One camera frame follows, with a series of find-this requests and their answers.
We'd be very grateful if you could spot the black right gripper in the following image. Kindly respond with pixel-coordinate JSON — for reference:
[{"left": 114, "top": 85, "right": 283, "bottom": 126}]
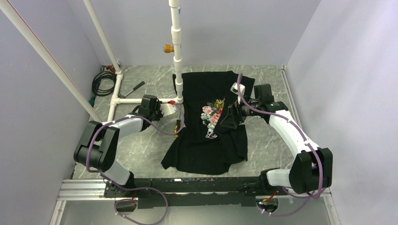
[{"left": 220, "top": 94, "right": 261, "bottom": 128}]

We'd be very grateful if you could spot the black floral print t-shirt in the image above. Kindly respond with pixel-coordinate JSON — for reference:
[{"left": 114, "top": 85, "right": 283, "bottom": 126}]
[{"left": 161, "top": 71, "right": 248, "bottom": 175}]

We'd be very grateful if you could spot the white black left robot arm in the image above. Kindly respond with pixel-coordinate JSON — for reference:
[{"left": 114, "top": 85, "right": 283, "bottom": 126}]
[{"left": 73, "top": 95, "right": 163, "bottom": 197}]

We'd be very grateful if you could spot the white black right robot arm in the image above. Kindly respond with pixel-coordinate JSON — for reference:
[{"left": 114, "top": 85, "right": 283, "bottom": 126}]
[{"left": 220, "top": 83, "right": 333, "bottom": 195}]

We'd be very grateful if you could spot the orange yellow pipe fitting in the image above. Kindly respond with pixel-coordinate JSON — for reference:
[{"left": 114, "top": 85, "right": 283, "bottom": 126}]
[{"left": 163, "top": 44, "right": 175, "bottom": 53}]

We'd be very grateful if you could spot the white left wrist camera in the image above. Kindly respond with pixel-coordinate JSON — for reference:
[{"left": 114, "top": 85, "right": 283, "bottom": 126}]
[{"left": 160, "top": 100, "right": 181, "bottom": 117}]

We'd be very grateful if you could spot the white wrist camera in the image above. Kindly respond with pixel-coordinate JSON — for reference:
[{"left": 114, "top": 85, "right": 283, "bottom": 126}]
[
  {"left": 160, "top": 100, "right": 181, "bottom": 117},
  {"left": 230, "top": 82, "right": 245, "bottom": 96}
]

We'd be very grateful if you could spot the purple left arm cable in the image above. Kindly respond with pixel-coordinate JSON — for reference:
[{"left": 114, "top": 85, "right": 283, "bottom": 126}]
[{"left": 85, "top": 104, "right": 185, "bottom": 225}]

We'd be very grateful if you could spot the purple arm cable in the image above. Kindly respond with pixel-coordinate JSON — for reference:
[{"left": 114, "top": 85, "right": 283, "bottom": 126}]
[
  {"left": 236, "top": 72, "right": 327, "bottom": 217},
  {"left": 85, "top": 104, "right": 185, "bottom": 225}
]

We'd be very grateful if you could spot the yellow black handled screwdriver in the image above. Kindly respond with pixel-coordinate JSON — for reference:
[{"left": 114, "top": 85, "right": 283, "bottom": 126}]
[{"left": 174, "top": 119, "right": 181, "bottom": 138}]

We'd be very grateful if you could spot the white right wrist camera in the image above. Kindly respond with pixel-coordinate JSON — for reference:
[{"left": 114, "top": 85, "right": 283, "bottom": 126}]
[{"left": 230, "top": 82, "right": 245, "bottom": 96}]

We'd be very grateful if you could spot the black handled hammer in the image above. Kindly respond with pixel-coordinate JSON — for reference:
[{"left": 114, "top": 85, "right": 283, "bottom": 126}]
[{"left": 118, "top": 81, "right": 145, "bottom": 98}]

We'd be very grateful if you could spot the coiled black cable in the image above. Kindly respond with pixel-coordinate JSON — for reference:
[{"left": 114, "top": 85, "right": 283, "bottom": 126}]
[{"left": 92, "top": 70, "right": 117, "bottom": 97}]

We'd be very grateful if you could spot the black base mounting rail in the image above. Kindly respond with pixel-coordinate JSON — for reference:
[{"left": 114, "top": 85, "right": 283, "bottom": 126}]
[{"left": 104, "top": 177, "right": 285, "bottom": 209}]

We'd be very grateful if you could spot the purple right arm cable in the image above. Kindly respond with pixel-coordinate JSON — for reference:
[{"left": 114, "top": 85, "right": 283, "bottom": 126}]
[{"left": 236, "top": 72, "right": 327, "bottom": 217}]

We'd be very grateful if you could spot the aluminium extrusion rail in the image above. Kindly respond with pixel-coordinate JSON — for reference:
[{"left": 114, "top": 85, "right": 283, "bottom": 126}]
[{"left": 57, "top": 178, "right": 332, "bottom": 202}]

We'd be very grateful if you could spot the white pvc pipe frame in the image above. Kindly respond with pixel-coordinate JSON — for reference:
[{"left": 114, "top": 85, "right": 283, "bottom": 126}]
[{"left": 0, "top": 0, "right": 184, "bottom": 131}]

